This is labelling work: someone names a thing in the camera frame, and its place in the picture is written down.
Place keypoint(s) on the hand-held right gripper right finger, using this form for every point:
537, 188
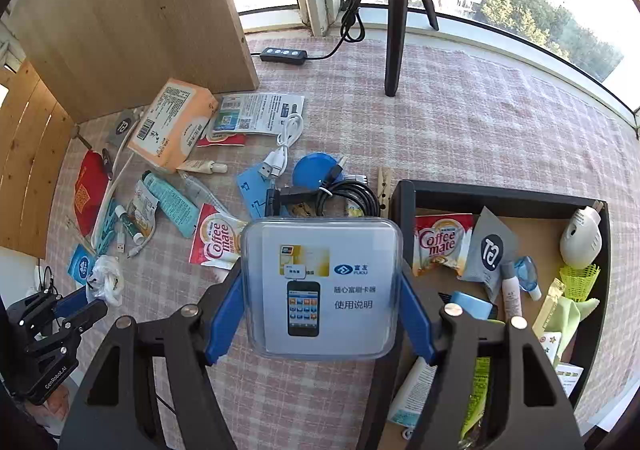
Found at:
415, 320

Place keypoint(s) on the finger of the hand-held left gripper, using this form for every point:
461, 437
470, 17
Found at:
75, 301
87, 314

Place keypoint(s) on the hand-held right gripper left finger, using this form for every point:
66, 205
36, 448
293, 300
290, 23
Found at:
225, 320

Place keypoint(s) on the green tube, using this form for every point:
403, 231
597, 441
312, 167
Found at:
477, 380

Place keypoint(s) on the clear plastic case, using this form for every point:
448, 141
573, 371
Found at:
320, 280

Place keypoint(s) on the black tray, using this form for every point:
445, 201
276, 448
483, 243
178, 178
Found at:
402, 210

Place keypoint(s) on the blue tissue pack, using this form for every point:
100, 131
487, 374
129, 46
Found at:
82, 267

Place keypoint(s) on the crumpled clear plastic bag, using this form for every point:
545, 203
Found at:
107, 280

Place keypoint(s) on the light blue bottle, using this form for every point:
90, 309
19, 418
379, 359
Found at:
470, 305

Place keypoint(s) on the white tube blue print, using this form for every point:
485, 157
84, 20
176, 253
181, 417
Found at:
415, 395

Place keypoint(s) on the red white creamer sachet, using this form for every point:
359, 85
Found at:
217, 240
442, 242

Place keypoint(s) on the green white lip balm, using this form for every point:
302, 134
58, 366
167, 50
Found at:
127, 224

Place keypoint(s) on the beige foundation tube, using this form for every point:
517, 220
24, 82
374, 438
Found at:
511, 290

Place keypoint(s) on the grey sachet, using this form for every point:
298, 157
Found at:
122, 126
487, 250

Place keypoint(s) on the red envelope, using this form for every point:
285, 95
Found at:
90, 190

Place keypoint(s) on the small creamer sachet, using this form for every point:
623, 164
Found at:
142, 210

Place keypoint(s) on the teal cream tube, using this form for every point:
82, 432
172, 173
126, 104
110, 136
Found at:
172, 205

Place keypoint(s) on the blue paper packet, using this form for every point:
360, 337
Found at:
250, 190

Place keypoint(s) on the small clear tube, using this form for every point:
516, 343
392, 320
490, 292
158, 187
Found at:
197, 190

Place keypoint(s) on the long yellow star packet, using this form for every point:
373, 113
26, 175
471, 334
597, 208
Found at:
547, 305

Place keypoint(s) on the wooden clothespin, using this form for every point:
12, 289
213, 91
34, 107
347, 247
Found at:
384, 185

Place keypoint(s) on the dark pen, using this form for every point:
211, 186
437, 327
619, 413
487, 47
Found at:
106, 162

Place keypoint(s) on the wooden slat panel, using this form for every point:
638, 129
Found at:
30, 160

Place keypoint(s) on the small beige tube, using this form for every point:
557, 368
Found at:
200, 166

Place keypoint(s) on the light green cloth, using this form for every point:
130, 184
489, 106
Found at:
575, 317

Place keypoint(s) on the small metal hammer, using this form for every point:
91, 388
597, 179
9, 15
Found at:
80, 136

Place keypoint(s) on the yellow-green shuttlecock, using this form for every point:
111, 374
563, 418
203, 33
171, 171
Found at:
580, 282

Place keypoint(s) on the blue round lid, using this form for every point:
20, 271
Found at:
312, 170

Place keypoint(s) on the flat red sachet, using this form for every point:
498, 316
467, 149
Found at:
220, 141

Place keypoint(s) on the white plug-in device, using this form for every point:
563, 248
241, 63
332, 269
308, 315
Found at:
580, 235

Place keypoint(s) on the orange tissue pack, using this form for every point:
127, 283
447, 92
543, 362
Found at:
172, 130

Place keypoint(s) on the blue-green printed leaflet packet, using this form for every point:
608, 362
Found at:
260, 115

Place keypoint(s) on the light wooden board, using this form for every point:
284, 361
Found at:
135, 15

